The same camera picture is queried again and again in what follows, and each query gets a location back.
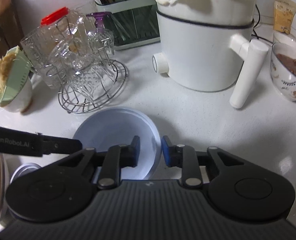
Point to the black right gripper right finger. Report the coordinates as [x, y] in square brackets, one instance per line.
[184, 157]

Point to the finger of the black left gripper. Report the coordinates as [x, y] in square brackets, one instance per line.
[48, 145]

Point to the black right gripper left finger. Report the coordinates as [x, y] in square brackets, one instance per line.
[116, 158]

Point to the pale blue plate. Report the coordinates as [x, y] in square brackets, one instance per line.
[118, 125]

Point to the small white lid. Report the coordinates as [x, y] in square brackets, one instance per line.
[23, 170]

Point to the white bowl brown rim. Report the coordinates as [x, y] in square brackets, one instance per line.
[22, 101]

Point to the green plastic colander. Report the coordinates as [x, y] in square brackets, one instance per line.
[18, 76]

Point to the enoki mushroom bunch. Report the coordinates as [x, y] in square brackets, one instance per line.
[6, 64]

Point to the patterned glass cup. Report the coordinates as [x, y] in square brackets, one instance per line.
[37, 48]

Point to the red lid plastic jar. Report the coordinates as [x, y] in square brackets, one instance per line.
[64, 22]

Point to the green utensil drainer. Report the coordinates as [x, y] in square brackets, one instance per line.
[133, 22]

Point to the white electric cooking pot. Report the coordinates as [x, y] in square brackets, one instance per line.
[206, 45]

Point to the floral bowl with food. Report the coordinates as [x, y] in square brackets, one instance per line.
[283, 70]

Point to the white bowl behind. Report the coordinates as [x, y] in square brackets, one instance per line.
[284, 39]

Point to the yellow snack packet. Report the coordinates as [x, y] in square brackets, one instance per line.
[284, 12]

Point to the wire glass holder rack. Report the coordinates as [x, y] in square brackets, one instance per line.
[84, 63]

